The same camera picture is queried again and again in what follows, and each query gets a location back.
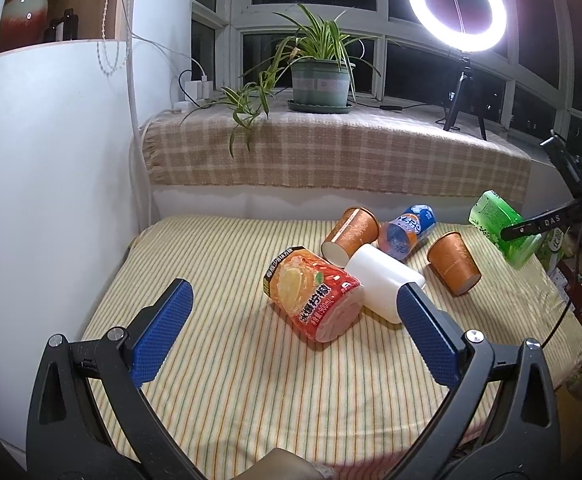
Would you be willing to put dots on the beige plaid windowsill cloth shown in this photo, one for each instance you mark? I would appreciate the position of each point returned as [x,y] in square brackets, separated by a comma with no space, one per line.
[364,150]

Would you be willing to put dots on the striped yellow cushion cover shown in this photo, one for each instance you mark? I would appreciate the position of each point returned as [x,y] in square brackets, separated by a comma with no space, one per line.
[242,380]

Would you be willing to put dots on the red white ceramic vase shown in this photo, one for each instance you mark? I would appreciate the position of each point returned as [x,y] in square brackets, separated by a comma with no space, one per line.
[22,23]

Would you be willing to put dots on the red orange juice bottle cup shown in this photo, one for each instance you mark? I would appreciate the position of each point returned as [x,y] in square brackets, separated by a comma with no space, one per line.
[321,300]

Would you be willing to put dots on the orange patterned cup far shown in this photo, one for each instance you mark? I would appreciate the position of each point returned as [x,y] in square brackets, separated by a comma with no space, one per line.
[356,227]

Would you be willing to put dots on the spider plant in green pot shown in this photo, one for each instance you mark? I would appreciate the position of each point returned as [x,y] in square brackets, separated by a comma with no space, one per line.
[318,55]

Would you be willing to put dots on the white plastic cup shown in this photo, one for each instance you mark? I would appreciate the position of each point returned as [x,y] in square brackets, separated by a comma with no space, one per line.
[381,276]

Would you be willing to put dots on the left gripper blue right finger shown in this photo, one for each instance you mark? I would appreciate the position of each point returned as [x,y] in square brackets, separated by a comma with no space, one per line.
[499,419]

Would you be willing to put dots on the green white paper bag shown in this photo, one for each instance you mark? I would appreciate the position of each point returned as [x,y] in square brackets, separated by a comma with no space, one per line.
[551,250]

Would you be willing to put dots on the blue orange soda bottle cup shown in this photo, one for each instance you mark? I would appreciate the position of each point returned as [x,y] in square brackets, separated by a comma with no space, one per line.
[399,237]

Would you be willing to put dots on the white ring light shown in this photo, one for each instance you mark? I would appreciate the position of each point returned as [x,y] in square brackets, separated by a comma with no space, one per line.
[457,39]

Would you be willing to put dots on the orange patterned cup near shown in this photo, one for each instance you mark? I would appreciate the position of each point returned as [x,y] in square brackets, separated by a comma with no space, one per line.
[452,262]

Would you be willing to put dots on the black small bottle on shelf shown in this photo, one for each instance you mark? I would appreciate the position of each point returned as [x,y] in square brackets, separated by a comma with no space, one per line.
[62,29]

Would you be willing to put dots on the white power strip with chargers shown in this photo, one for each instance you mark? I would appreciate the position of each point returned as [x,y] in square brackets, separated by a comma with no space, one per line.
[195,88]

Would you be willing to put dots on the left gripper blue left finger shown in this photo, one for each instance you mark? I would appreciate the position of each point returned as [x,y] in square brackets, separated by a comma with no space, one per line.
[88,417]

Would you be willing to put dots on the orange patterned cup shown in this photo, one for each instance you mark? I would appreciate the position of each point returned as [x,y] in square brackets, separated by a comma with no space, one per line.
[356,227]
[452,262]

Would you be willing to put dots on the black tripod stand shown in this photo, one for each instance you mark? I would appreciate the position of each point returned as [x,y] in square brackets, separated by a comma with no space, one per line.
[467,92]

